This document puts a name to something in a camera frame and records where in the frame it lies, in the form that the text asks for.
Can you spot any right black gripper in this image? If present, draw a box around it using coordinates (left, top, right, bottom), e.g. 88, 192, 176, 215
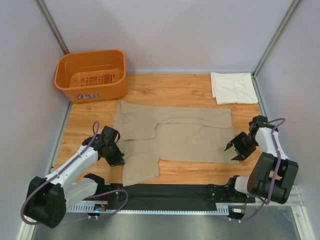
225, 132, 258, 162

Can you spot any beige t shirt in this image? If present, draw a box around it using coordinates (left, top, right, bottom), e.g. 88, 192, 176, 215
113, 101, 239, 186

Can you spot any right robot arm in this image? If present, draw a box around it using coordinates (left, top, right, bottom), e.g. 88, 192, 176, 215
225, 115, 299, 205

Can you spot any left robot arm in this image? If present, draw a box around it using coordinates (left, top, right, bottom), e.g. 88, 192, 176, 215
20, 121, 129, 229

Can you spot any folded white t shirt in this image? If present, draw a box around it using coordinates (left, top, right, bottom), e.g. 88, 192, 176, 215
210, 72, 258, 105

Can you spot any orange plastic basket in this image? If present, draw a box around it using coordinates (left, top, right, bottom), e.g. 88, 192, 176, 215
54, 49, 127, 104

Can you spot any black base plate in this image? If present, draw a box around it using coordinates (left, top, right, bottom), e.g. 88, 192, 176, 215
96, 183, 256, 211

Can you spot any slotted aluminium cable duct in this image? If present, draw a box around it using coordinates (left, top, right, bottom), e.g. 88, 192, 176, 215
66, 203, 230, 216

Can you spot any right aluminium frame post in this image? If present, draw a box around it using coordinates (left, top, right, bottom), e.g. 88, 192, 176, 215
251, 0, 303, 77

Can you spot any aluminium frame post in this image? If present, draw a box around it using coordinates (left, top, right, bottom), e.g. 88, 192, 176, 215
35, 0, 70, 55
251, 0, 303, 77

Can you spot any left aluminium frame post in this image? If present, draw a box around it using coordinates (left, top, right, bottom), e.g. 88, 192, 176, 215
35, 0, 70, 55

